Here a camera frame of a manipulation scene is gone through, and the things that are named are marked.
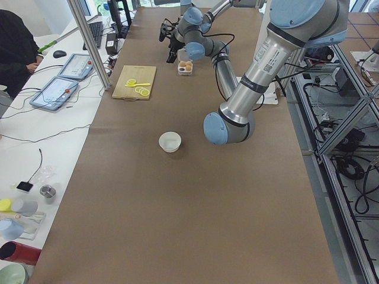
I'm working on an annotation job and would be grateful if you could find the black computer mouse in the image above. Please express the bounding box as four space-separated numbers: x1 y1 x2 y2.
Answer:
53 50 67 59

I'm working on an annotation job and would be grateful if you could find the white bowl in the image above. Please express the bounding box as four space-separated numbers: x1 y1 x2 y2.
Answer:
158 131 182 153

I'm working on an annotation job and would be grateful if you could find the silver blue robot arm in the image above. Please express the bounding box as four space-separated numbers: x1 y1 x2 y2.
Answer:
159 1 263 100
203 1 349 145

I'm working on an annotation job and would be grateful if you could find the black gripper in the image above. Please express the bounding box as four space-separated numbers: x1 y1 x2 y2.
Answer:
166 33 185 63

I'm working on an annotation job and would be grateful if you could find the black keyboard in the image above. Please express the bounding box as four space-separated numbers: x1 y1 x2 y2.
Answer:
88 21 103 49

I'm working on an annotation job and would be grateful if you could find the dark grey pad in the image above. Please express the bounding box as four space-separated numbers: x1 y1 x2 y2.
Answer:
16 181 34 192

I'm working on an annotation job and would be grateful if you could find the aluminium frame post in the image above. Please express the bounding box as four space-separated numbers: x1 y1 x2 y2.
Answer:
67 0 110 91

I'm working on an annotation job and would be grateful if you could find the lower teach pendant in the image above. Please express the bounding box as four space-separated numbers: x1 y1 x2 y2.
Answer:
29 76 79 111

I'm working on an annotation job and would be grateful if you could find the lemon slice by knife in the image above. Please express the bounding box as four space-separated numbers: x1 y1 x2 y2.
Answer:
126 79 137 86

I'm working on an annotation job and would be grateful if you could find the yellow plastic knife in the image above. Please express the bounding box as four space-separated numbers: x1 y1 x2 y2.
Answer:
125 83 151 88

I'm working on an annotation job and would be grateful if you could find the small metal cup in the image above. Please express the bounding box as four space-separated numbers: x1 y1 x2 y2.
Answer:
40 185 56 205

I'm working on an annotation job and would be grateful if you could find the upper teach pendant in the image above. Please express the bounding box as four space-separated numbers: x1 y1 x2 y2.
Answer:
57 53 93 80

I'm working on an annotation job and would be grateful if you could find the tray of coloured cups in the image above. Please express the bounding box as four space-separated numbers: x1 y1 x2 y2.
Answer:
1 198 46 241

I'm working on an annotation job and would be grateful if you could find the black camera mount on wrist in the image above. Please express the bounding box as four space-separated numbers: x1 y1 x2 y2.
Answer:
158 18 179 42

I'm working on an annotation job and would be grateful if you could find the red bottle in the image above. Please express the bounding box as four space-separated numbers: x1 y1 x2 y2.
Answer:
1 241 41 266

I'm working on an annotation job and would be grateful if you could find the black stand beside laptop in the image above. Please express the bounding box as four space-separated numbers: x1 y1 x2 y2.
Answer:
107 0 131 38

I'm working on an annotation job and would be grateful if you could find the black looped wrist cable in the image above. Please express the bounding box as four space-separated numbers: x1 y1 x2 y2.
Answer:
162 18 180 48

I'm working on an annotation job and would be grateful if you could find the green bowl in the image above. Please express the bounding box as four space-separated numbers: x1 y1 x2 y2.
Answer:
1 263 28 284

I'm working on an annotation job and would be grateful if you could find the person in black clothes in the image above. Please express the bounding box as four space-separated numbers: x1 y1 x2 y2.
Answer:
1 9 43 98

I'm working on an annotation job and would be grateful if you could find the clear plastic egg box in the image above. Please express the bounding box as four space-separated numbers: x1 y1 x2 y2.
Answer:
177 49 193 76

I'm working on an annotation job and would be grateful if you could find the wooden cutting board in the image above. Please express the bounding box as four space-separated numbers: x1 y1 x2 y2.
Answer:
112 65 157 101

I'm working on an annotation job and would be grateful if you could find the teach pendant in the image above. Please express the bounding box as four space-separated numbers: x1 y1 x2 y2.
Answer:
57 53 93 80
29 76 79 111

